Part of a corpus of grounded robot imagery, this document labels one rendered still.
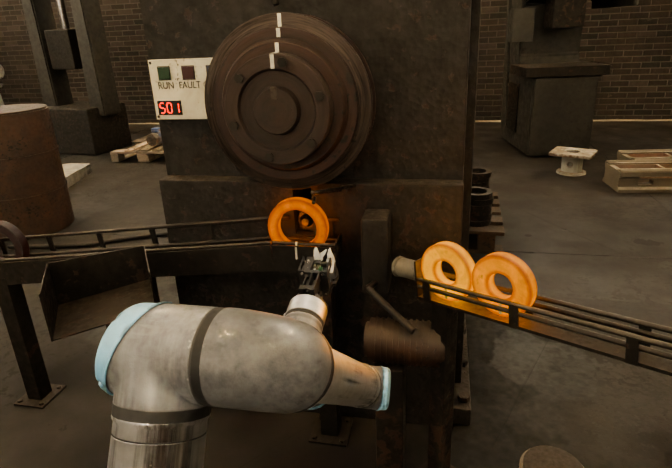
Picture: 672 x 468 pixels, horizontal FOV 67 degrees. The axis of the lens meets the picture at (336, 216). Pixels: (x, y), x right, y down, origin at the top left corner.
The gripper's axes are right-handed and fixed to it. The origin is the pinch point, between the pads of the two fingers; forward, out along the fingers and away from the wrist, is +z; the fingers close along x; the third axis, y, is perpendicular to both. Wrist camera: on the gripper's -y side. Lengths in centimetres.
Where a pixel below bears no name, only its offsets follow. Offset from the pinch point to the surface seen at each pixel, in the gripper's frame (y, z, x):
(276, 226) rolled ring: -3.8, 15.8, 19.3
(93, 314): -11, -17, 64
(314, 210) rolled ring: 1.3, 17.6, 7.3
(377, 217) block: 0.6, 16.4, -11.3
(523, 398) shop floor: -84, 21, -61
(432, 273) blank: -6.4, 2.2, -27.2
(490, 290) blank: -2.8, -6.3, -41.2
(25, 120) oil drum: -44, 167, 247
